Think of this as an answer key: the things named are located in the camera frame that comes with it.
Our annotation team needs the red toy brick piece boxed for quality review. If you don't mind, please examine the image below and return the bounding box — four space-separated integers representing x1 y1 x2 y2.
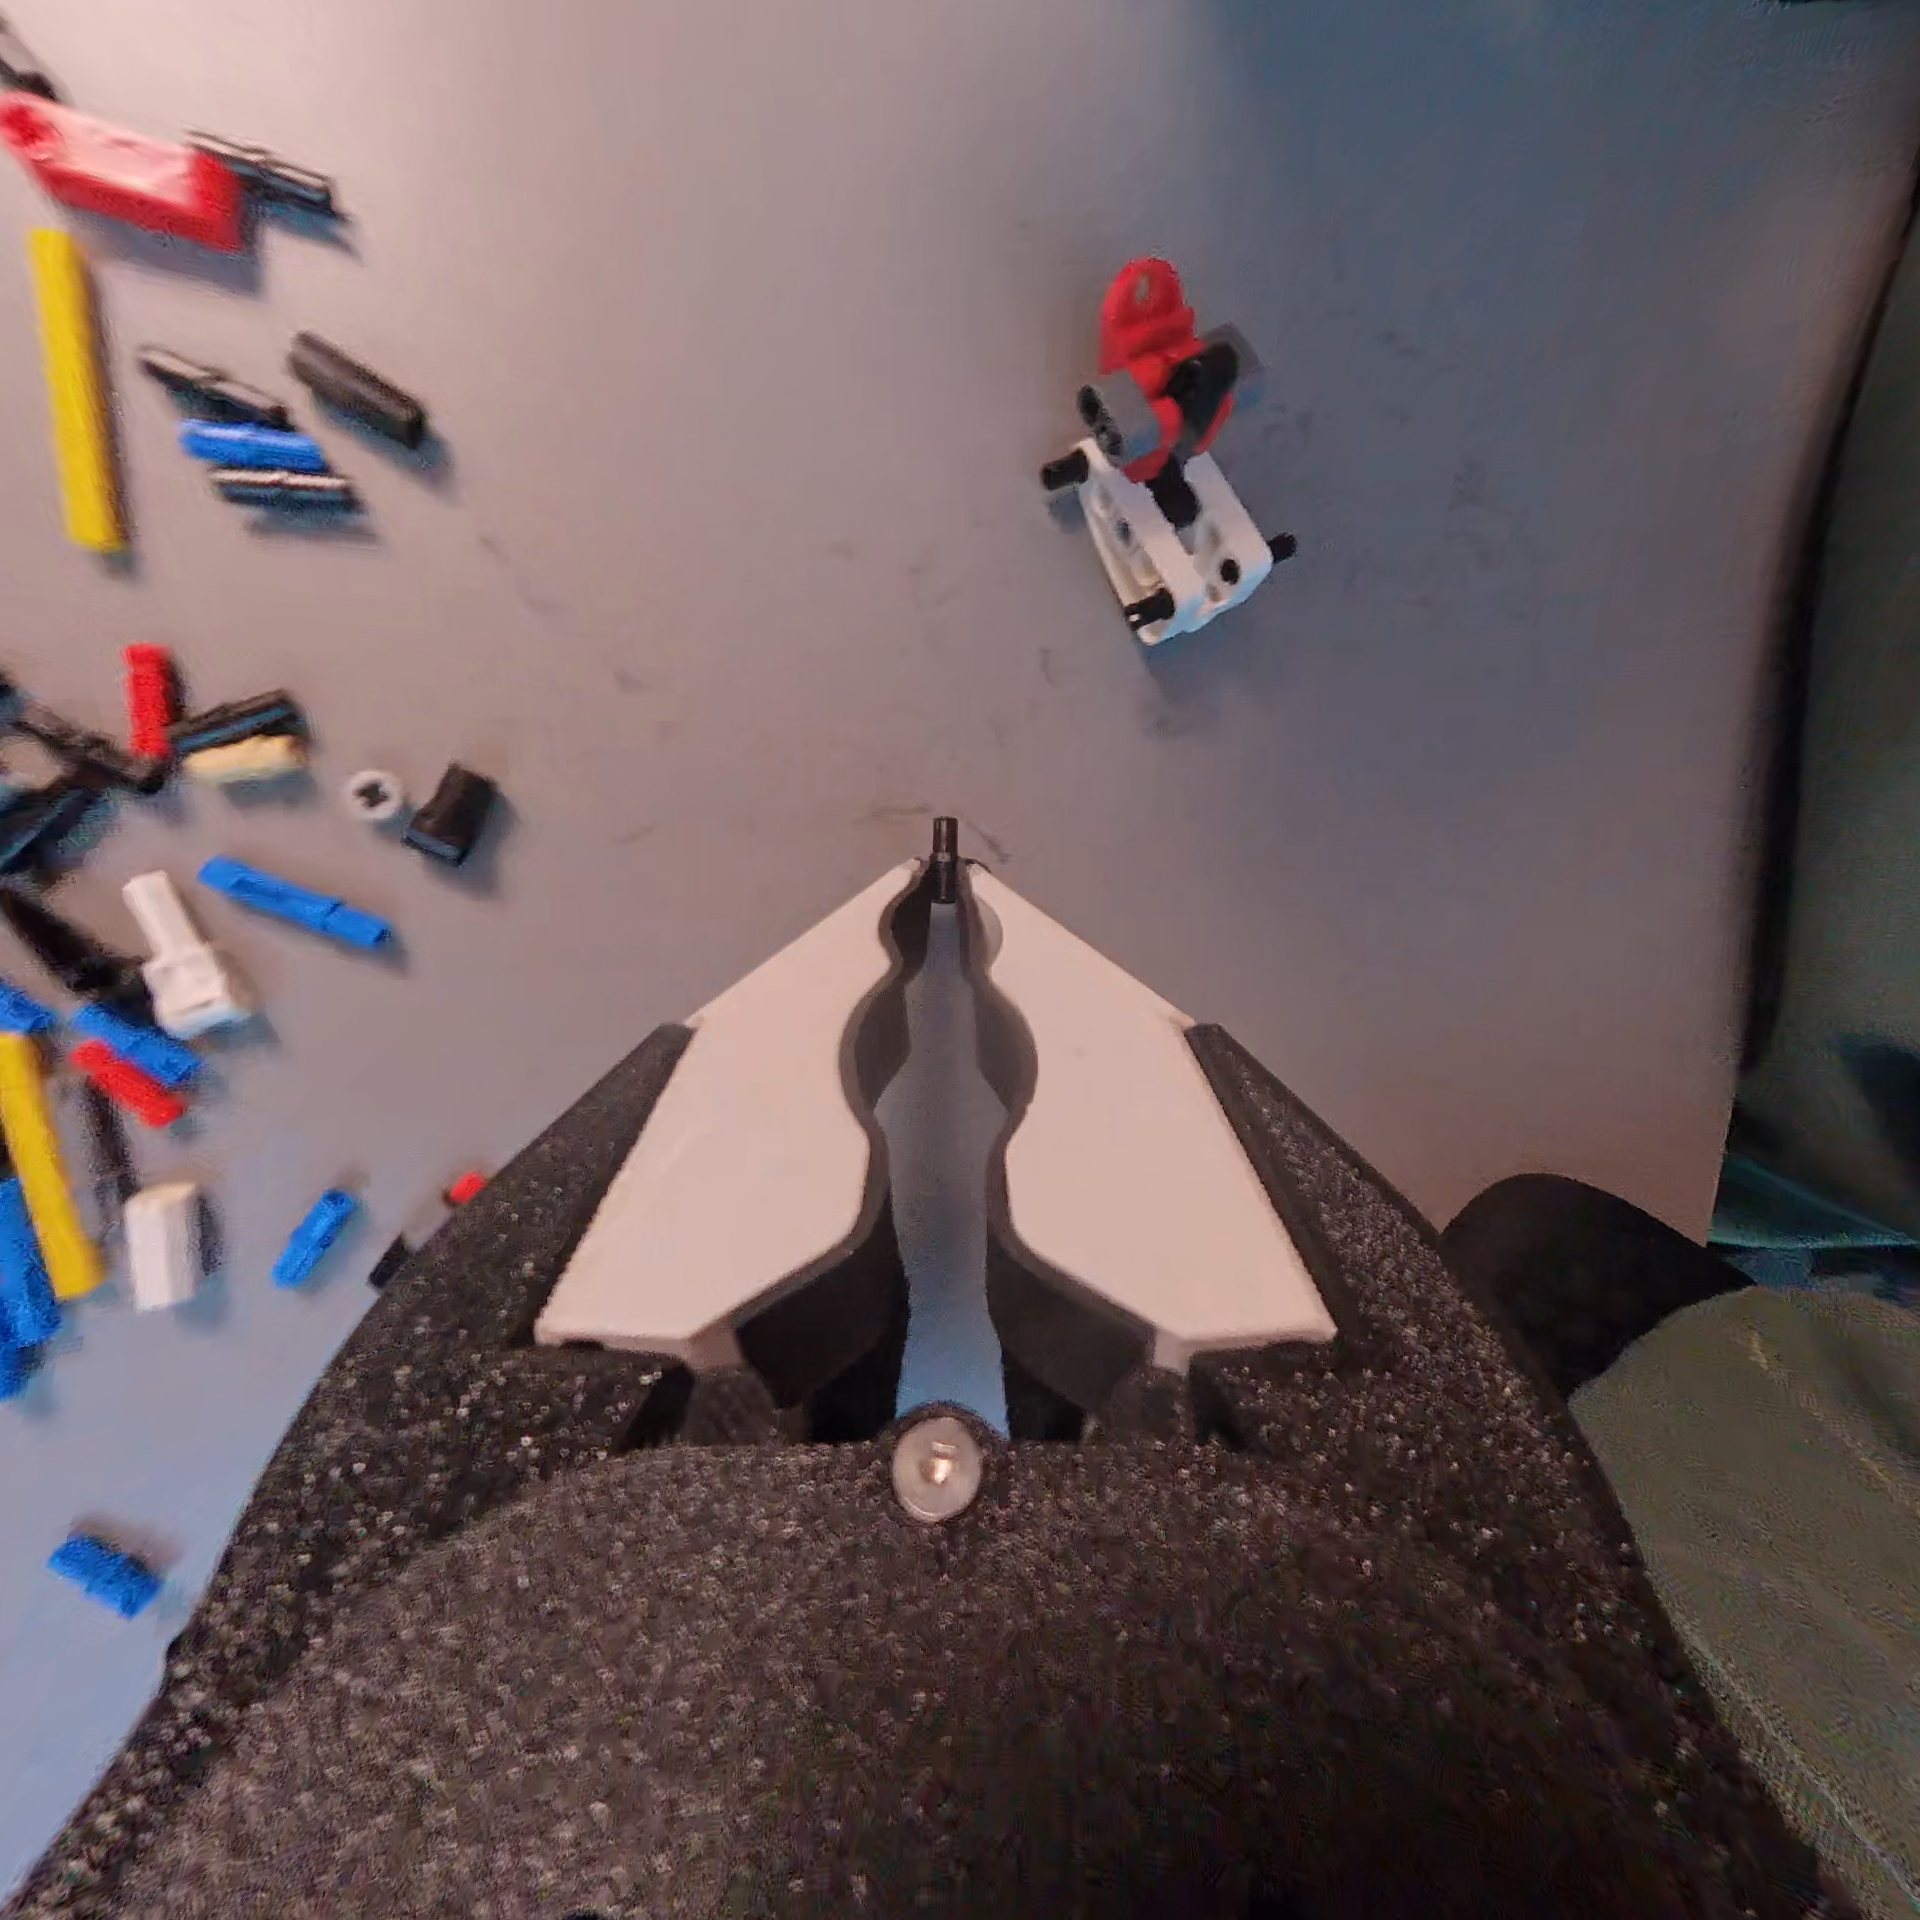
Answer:
1088 257 1247 483

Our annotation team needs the pile of small toy bricks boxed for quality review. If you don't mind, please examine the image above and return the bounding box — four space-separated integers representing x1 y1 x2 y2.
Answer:
0 91 512 1623

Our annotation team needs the white toy brick piece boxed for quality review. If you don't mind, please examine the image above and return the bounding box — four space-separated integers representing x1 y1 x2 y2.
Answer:
1041 437 1297 646

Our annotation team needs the black textured pad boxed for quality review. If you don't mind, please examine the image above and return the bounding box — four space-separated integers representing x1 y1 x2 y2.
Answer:
1439 1171 1741 1397

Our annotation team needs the grey desk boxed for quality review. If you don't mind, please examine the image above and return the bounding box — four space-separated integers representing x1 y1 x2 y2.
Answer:
0 0 1920 1863

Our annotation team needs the green sweatshirt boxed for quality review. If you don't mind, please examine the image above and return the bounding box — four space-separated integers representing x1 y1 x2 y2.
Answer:
1575 302 1920 1920

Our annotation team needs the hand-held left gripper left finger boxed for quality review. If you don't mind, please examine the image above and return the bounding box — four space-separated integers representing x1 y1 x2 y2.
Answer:
534 865 936 1353

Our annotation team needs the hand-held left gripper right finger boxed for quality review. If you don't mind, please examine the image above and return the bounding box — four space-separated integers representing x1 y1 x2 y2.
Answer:
954 865 1338 1382

